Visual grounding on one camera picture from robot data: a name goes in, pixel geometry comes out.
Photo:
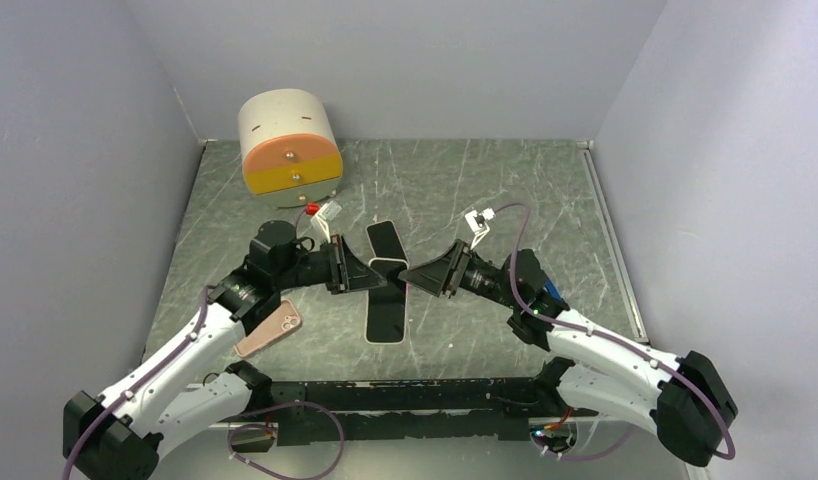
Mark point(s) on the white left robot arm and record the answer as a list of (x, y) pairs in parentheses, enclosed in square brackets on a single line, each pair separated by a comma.
[(124, 431)]

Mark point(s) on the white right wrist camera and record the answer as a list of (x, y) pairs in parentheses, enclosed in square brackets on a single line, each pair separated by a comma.
[(478, 223)]

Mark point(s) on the pink phone case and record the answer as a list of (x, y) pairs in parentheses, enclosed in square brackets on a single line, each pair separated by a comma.
[(276, 328)]

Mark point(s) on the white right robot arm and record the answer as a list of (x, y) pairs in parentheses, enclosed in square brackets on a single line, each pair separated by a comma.
[(680, 399)]

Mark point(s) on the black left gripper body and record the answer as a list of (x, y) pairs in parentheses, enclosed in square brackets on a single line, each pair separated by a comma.
[(318, 266)]

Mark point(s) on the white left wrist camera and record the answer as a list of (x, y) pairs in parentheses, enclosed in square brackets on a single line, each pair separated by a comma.
[(321, 215)]

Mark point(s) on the clear beige phone case back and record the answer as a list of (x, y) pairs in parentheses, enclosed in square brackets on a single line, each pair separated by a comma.
[(368, 232)]

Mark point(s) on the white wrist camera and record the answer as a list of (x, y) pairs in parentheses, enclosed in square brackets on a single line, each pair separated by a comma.
[(478, 223), (321, 215)]

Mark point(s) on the cream round drawer box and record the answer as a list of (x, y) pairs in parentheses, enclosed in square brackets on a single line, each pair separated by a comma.
[(288, 150)]

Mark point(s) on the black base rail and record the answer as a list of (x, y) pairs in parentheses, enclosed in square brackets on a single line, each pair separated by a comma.
[(508, 409)]

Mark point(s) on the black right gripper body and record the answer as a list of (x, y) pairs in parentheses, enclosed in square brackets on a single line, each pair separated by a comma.
[(476, 277)]

